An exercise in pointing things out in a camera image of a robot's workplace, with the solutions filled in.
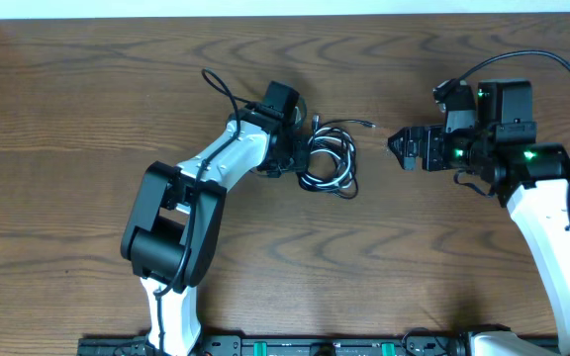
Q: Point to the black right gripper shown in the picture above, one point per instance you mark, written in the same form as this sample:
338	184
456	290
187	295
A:
431	135

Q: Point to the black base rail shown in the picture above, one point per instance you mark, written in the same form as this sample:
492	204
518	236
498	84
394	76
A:
416	343

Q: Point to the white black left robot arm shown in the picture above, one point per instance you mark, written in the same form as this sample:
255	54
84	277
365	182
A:
172	232

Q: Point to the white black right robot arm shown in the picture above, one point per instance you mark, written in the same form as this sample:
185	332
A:
531	180

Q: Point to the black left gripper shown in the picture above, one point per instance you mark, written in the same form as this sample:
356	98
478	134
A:
294	154

